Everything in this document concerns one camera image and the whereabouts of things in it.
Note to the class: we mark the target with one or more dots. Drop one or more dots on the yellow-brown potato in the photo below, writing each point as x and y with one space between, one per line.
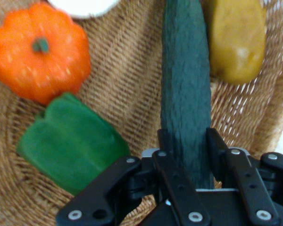
238 40

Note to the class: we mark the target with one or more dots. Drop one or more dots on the green bell pepper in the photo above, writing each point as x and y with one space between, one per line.
70 143

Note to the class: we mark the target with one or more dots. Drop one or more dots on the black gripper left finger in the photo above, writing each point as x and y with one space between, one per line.
179 183

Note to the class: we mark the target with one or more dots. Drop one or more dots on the orange toy pumpkin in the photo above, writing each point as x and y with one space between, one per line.
37 63

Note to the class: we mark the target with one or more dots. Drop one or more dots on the beige toy mushroom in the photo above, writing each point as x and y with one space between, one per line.
85 8

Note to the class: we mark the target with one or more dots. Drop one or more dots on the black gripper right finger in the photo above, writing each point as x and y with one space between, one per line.
254 183

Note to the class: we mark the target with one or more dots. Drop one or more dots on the long dark green cucumber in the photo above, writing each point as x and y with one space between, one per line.
185 82

